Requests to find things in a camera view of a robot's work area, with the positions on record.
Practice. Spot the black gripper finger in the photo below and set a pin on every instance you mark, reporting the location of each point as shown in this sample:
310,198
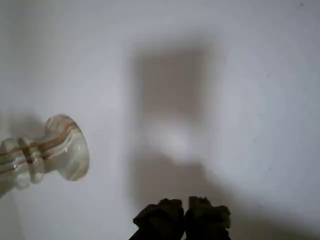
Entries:
207,222
162,222

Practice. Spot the marbled onyx stone vase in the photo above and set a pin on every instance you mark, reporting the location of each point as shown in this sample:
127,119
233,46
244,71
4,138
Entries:
70,155

